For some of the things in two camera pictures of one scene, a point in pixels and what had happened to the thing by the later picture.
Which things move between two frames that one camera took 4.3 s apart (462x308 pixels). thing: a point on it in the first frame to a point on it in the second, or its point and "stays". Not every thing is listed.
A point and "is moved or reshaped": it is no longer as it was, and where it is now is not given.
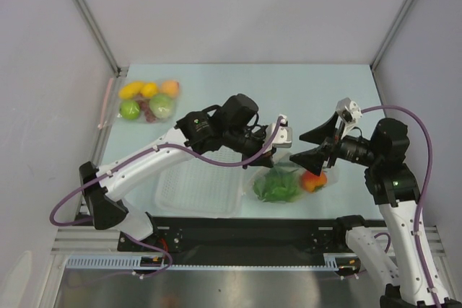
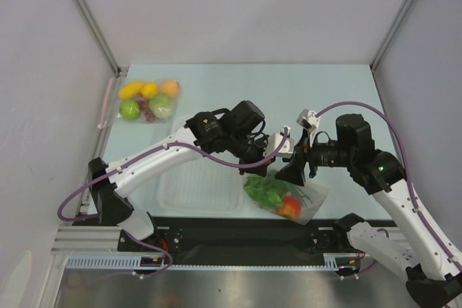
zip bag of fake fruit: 149,101 stays
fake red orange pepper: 310,181 to 291,208
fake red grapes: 144,104 stays
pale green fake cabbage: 162,104 stays
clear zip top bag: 287,181 is moved or reshaped
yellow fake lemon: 150,89 stays
